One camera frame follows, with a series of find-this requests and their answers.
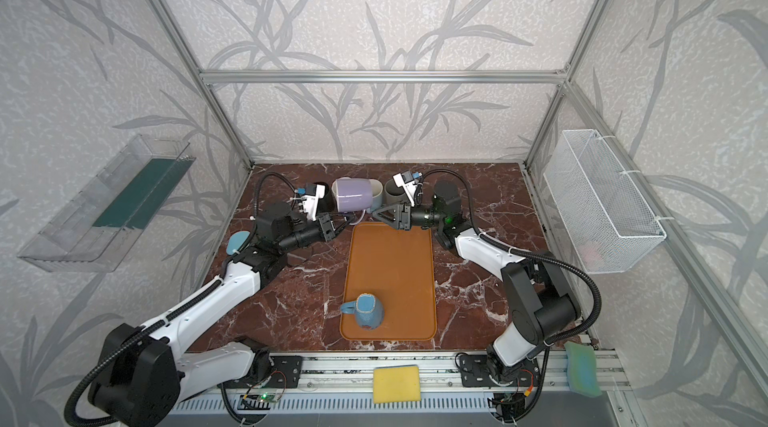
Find black mug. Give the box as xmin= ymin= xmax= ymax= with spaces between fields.
xmin=315 ymin=182 xmax=336 ymax=214

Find lavender mug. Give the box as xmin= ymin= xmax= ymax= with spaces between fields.
xmin=331 ymin=177 xmax=373 ymax=225

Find blue speckled mug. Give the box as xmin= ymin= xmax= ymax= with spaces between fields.
xmin=340 ymin=293 xmax=384 ymax=330

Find grey mug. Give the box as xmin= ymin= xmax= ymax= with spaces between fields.
xmin=383 ymin=178 xmax=407 ymax=205

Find light blue mug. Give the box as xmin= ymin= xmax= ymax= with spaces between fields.
xmin=368 ymin=179 xmax=383 ymax=213

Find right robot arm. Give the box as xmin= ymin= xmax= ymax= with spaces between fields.
xmin=372 ymin=168 xmax=602 ymax=386

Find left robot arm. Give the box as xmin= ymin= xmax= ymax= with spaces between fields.
xmin=63 ymin=182 xmax=347 ymax=426

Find orange rubber tray mat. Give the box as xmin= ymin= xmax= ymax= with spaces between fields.
xmin=340 ymin=222 xmax=437 ymax=342

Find yellow sponge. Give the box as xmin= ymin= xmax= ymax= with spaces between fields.
xmin=373 ymin=365 xmax=421 ymax=405

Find small green circuit board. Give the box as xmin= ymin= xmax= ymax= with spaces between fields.
xmin=240 ymin=393 xmax=279 ymax=411

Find green mat in shelf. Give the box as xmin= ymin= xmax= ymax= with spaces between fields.
xmin=92 ymin=156 xmax=195 ymax=229

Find green sponge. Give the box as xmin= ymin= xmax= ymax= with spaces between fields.
xmin=564 ymin=342 xmax=603 ymax=398

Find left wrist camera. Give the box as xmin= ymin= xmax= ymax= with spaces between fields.
xmin=293 ymin=183 xmax=317 ymax=222

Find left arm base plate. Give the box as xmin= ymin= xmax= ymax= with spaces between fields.
xmin=240 ymin=355 xmax=303 ymax=390

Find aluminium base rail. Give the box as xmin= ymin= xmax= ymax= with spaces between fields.
xmin=170 ymin=350 xmax=631 ymax=419

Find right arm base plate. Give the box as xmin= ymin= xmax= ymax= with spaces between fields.
xmin=454 ymin=352 xmax=540 ymax=389

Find white wire basket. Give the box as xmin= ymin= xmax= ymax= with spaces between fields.
xmin=544 ymin=129 xmax=667 ymax=274

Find clear acrylic wall shelf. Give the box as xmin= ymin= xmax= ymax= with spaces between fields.
xmin=18 ymin=134 xmax=196 ymax=273

